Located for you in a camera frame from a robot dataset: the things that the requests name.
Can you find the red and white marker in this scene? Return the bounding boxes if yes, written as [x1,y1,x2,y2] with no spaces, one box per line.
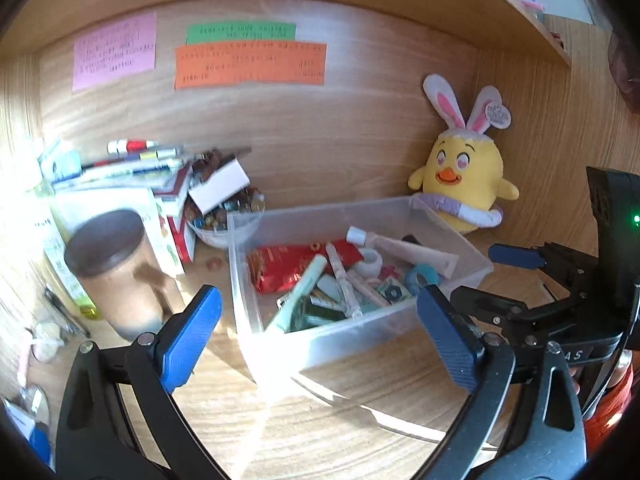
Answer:
[106,139,183,156]

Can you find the pink paper note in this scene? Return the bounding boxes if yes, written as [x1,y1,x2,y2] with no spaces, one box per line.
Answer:
[71,11,158,93]

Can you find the white squeeze tube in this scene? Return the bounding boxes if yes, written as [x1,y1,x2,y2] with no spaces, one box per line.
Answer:
[346,226,460,278]

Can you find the eyeglasses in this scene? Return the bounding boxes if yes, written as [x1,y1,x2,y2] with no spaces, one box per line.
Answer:
[30,321,66,363]

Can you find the green spray bottle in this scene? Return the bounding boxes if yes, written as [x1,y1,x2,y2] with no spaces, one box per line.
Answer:
[280,295,351,333]

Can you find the small round mirror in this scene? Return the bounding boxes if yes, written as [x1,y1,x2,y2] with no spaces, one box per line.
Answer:
[22,385,51,428]

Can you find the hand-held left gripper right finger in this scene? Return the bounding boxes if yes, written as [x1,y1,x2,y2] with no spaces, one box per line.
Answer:
[415,284,588,480]

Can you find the white tape roll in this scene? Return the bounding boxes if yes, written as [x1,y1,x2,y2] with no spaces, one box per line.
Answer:
[357,247,383,273]

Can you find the mint green box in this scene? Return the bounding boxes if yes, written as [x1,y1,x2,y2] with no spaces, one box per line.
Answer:
[40,145,82,183]

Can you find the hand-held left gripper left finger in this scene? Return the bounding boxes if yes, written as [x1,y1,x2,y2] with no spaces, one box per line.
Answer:
[54,284,231,480]

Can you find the mint green highlighter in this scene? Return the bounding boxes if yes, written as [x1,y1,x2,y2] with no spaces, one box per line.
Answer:
[267,254,328,335]

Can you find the small white cardboard box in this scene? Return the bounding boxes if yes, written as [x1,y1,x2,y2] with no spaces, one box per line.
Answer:
[187,160,251,216]

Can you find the green paper note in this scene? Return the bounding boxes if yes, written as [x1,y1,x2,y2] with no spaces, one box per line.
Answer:
[186,21,297,45]

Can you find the white bowl of beads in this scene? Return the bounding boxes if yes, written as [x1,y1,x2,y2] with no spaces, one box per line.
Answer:
[186,200,266,250]

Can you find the blue and white carton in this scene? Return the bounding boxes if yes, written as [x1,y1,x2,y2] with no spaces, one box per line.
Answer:
[2,400,53,468]

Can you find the teal tape roll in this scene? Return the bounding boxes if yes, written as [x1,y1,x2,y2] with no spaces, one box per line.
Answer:
[404,264,441,291]

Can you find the clear plastic storage box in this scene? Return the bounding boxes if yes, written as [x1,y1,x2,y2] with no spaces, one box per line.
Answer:
[226,196,493,383]

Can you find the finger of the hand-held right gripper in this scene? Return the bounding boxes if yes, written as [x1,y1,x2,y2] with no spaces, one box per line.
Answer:
[488,241,602,292]
[449,284,624,349]

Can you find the red carton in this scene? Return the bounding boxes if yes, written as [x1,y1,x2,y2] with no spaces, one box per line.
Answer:
[155,195,197,263]

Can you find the brown ceramic mug with lid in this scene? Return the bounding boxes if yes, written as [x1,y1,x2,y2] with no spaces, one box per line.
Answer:
[64,210,173,341]

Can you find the red tea packet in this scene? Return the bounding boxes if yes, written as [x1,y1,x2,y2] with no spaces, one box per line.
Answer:
[246,240,365,295]

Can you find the clear pen with red band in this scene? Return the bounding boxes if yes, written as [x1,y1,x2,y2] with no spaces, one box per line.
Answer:
[326,242,363,318]

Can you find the person's right forearm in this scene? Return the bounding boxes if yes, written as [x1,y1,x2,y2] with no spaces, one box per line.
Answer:
[585,360,637,456]

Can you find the yellow-green pump bottle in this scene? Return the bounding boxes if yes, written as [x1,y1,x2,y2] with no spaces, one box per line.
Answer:
[30,175,98,321]

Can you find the orange paper note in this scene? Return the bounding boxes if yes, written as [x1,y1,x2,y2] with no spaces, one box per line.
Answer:
[174,40,327,91]

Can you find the yellow chick plush toy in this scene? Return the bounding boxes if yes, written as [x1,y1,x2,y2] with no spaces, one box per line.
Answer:
[407,74,520,235]

